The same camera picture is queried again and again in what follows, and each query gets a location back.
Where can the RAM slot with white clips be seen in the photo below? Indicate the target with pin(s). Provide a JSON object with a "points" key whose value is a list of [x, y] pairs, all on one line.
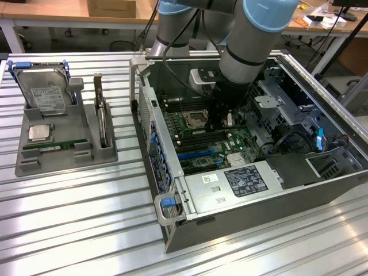
{"points": [[178, 100], [184, 106], [198, 135], [204, 142]]}

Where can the black monitor stand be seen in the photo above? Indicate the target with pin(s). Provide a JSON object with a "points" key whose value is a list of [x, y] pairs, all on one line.
{"points": [[346, 11]]}

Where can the grey power supply unit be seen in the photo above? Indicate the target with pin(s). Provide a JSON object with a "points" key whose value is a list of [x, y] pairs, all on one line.
{"points": [[207, 195]]}

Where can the metal disk bay cage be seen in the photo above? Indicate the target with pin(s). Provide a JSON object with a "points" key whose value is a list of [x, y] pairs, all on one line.
{"points": [[267, 100]]}

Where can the grey open PC case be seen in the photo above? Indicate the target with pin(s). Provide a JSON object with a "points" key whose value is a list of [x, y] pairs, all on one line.
{"points": [[258, 212]]}

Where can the hard disk in blue caddy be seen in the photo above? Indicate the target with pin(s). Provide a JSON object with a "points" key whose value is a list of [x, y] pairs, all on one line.
{"points": [[43, 89]]}

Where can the brown cardboard box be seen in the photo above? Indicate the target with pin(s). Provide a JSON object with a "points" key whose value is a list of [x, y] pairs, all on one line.
{"points": [[112, 8]]}

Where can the black expansion slot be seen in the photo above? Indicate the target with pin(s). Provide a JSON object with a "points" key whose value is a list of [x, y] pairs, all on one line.
{"points": [[192, 149]]}

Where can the grey aluminium frame box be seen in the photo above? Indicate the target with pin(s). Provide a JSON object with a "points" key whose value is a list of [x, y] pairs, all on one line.
{"points": [[345, 92]]}

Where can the silver finned chipset heatsink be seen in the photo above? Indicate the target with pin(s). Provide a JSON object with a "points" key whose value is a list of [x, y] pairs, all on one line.
{"points": [[237, 159]]}

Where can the green graphics card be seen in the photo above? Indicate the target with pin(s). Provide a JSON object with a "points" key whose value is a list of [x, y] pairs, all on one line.
{"points": [[102, 120]]}

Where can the black plastic shroud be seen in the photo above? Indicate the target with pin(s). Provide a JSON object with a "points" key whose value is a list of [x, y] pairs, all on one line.
{"points": [[293, 169]]}

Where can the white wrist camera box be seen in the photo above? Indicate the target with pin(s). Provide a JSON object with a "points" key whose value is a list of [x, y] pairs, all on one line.
{"points": [[198, 80]]}

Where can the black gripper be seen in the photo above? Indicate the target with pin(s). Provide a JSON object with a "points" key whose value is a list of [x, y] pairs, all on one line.
{"points": [[224, 100]]}

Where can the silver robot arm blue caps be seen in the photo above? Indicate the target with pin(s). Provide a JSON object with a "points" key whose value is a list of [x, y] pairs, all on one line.
{"points": [[253, 43]]}

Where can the silver CPU chip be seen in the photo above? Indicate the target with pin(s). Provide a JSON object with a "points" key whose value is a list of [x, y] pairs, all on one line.
{"points": [[39, 133]]}

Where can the white and orange box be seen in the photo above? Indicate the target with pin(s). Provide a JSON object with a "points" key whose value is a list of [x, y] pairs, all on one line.
{"points": [[325, 21]]}

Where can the blue expansion slot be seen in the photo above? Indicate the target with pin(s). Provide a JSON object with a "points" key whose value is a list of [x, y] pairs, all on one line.
{"points": [[198, 155]]}

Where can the wooden desk white frame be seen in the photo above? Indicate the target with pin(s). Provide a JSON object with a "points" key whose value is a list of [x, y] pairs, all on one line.
{"points": [[316, 31], [57, 11]]}

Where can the black tripod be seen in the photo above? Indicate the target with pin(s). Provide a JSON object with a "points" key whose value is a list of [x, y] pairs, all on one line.
{"points": [[348, 40]]}

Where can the green motherboard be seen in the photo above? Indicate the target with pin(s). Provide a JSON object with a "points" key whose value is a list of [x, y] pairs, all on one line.
{"points": [[230, 141]]}

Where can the blue release latch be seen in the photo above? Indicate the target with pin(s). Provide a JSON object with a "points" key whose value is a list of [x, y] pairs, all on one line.
{"points": [[168, 202]]}

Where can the grey parts rack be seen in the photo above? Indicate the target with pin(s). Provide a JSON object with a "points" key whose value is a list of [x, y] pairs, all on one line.
{"points": [[69, 129]]}

